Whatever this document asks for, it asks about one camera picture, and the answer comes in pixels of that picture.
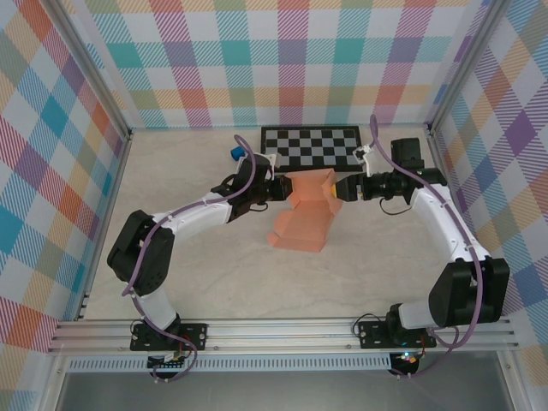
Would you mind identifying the salmon paper box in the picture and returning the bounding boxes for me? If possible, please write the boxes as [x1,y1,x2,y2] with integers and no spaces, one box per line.
[265,169,346,254]

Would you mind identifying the black grey checkerboard panel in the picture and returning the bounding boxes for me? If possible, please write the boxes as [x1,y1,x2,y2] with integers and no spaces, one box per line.
[258,125,366,173]

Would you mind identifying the small controller circuit board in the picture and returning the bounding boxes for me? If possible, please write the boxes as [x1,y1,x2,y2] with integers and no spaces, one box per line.
[147,353,189,372]
[393,350,420,367]

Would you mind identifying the grey metal panel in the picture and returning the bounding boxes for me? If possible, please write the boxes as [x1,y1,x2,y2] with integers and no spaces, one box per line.
[55,371,515,411]

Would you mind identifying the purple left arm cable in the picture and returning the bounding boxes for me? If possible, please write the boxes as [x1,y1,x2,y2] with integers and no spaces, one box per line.
[122,134,258,384]

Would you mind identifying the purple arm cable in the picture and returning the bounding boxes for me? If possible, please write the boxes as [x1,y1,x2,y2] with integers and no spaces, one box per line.
[368,114,483,382]
[122,134,258,384]

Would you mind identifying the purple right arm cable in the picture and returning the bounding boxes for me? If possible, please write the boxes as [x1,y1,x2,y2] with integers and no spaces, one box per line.
[368,114,483,382]

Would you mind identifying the aluminium table side rail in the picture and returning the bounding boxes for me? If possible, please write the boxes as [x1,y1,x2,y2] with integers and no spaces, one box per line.
[426,126,491,318]
[74,130,134,322]

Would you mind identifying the aluminium mounting rail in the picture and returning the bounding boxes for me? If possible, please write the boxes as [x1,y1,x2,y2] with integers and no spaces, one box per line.
[46,319,521,354]

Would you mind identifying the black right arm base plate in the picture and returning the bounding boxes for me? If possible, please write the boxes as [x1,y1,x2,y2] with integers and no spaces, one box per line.
[358,320,438,350]

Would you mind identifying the aluminium frame post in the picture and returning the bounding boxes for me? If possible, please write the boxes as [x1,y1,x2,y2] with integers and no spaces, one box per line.
[426,0,510,138]
[51,0,134,145]

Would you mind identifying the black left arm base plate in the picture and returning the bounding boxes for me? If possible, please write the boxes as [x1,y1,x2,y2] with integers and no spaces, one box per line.
[129,323,210,353]

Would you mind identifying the slotted grey cable duct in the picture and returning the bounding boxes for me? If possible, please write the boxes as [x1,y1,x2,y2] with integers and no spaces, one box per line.
[66,358,393,372]

